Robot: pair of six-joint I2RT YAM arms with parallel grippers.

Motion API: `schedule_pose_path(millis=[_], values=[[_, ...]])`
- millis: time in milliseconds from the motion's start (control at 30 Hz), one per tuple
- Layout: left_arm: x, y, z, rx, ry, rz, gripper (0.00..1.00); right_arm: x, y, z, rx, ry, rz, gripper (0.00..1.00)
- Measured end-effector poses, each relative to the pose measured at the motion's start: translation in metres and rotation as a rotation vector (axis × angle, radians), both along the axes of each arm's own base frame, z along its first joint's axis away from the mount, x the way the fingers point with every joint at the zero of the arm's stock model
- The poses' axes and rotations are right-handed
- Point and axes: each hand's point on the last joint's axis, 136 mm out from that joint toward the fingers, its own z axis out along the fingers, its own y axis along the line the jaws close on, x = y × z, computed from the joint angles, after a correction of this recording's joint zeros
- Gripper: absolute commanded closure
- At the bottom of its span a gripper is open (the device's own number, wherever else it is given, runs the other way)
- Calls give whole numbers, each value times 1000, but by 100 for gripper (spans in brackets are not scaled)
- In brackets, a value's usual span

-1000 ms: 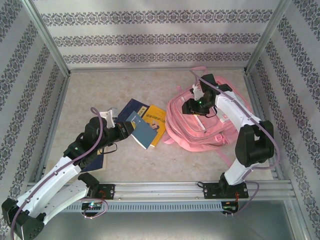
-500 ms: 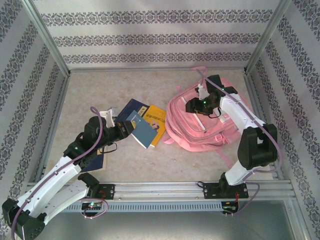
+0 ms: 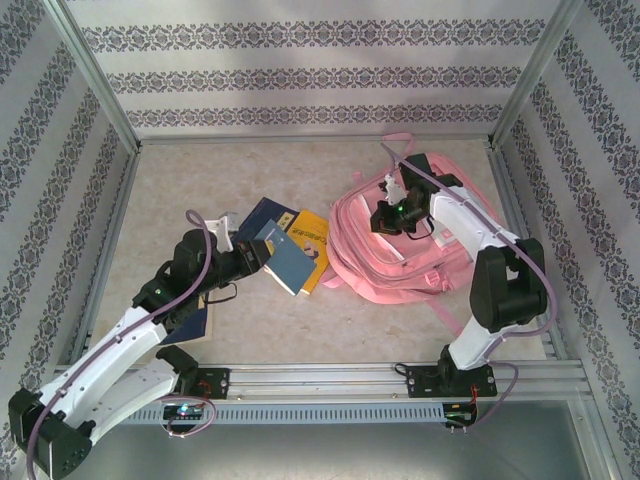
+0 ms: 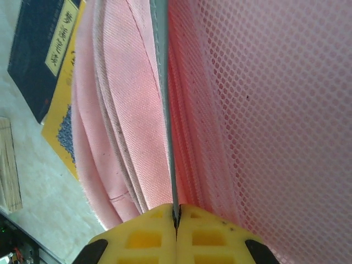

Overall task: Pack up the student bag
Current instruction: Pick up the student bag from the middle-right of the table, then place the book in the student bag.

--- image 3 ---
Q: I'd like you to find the blue paperback book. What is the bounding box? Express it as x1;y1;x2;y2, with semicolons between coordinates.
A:
252;218;321;297

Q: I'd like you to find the pink backpack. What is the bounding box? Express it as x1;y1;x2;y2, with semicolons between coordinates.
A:
319;130;501;336

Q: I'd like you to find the navy book with yellow label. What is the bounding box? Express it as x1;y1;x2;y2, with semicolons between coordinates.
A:
234;196;297;246

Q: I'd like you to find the yellow paperback book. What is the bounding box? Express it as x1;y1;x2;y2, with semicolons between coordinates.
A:
289;208;332;297

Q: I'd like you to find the thick navy hardcover book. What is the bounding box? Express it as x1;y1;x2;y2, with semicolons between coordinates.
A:
162;294;217;347

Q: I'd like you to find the grey metal sheet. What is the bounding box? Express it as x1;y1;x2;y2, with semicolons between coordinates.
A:
49;419;596;480

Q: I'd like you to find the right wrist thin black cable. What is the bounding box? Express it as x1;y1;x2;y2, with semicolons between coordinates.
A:
404;214;436;241

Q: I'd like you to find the wrist thin black cable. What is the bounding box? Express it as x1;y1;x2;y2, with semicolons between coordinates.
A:
204;282;239;306
404;214;436;241

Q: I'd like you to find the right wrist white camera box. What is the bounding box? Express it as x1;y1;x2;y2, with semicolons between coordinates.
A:
380;171;407;201

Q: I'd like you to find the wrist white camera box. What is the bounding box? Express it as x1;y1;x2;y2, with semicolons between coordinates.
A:
380;171;407;201
205;211;242;254

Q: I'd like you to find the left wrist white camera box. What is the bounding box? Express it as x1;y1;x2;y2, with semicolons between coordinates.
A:
205;211;242;254

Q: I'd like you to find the left wrist thin black cable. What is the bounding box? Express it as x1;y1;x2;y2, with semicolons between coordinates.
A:
204;282;239;306

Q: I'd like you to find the aluminium frame side rail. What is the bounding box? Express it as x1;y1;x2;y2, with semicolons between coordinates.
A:
69;144;144;371
487;144;594;374

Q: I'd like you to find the aluminium frame end rail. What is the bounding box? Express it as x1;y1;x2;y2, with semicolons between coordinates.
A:
134;132;496;147

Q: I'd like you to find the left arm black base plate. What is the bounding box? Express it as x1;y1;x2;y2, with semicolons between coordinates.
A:
187;367;232;400

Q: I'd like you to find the wide aluminium mounting rail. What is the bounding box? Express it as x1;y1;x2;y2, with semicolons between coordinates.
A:
47;363;591;401

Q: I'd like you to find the grey slotted cable duct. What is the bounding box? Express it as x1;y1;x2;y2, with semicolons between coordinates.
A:
124;402;446;424

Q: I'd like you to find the aluminium frame post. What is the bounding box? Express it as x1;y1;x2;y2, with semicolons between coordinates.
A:
487;0;589;149
47;0;144;156

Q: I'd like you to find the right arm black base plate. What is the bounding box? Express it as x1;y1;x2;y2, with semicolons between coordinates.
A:
405;364;499;400

